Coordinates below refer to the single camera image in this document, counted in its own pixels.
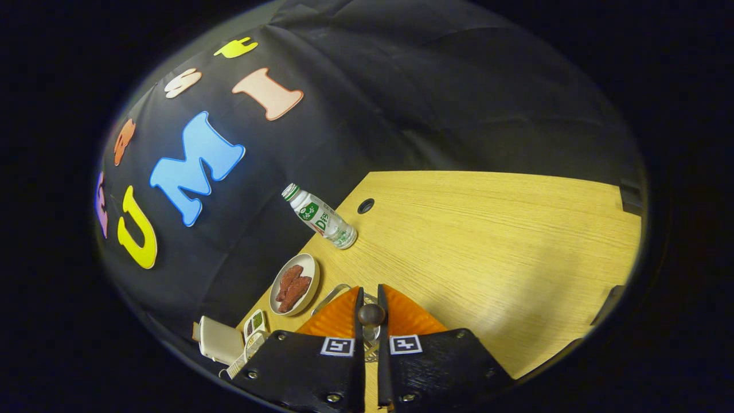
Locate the brown meat slice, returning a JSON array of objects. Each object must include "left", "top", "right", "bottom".
[
  {"left": 279, "top": 276, "right": 313, "bottom": 314},
  {"left": 275, "top": 264, "right": 303, "bottom": 303}
]

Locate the white drink bottle green label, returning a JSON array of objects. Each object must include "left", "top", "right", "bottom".
[{"left": 281, "top": 183, "right": 358, "bottom": 250}]

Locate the dark block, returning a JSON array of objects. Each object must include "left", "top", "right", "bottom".
[{"left": 618, "top": 177, "right": 645, "bottom": 217}]

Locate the white divided snack tray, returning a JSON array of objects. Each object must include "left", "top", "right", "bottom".
[{"left": 243, "top": 309, "right": 270, "bottom": 345}]

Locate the wooden handled metal spoon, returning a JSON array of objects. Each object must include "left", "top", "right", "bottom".
[{"left": 358, "top": 303, "right": 386, "bottom": 348}]

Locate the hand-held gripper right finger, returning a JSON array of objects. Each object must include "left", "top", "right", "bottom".
[{"left": 377, "top": 284, "right": 515, "bottom": 412}]

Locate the white toaster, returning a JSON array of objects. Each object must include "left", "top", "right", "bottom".
[{"left": 192, "top": 315, "right": 244, "bottom": 366}]

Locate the beige round plate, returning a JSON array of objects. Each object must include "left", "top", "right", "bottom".
[{"left": 269, "top": 253, "right": 321, "bottom": 317}]

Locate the metal wire basket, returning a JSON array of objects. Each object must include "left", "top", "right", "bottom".
[{"left": 310, "top": 283, "right": 380, "bottom": 363}]

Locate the white wire dish rack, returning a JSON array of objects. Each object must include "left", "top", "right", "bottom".
[{"left": 218, "top": 332, "right": 267, "bottom": 380}]

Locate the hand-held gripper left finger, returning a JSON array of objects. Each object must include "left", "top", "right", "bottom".
[{"left": 229, "top": 286, "right": 366, "bottom": 413}]

